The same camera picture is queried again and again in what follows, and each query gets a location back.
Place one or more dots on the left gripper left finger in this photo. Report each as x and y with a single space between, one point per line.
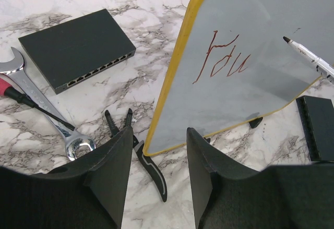
88 192

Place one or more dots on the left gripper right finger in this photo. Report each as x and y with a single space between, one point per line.
228 194

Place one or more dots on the yellow framed whiteboard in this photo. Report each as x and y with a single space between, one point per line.
231 65

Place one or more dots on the white marker pen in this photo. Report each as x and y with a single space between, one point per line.
322 67

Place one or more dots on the black flat box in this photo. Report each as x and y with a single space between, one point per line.
316 116

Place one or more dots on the red handled screwdriver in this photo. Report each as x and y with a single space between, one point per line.
7 90

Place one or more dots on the black network switch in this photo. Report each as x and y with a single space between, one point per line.
71 52

